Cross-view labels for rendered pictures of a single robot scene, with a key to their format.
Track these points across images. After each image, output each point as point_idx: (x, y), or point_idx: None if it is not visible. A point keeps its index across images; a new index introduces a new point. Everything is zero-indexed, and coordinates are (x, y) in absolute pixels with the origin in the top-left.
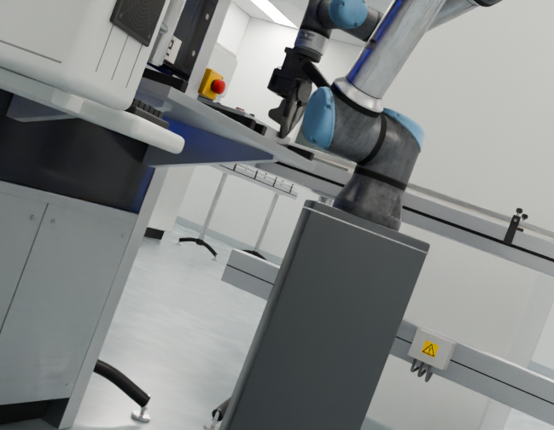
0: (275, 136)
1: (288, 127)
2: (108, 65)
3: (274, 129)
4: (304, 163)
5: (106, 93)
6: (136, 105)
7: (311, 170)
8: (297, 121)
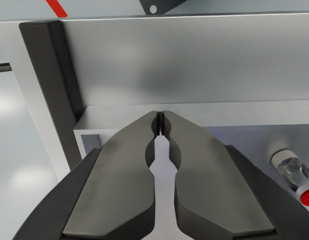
0: (197, 116)
1: (181, 120)
2: None
3: (226, 125)
4: (100, 16)
5: None
6: None
7: (24, 18)
8: (106, 151)
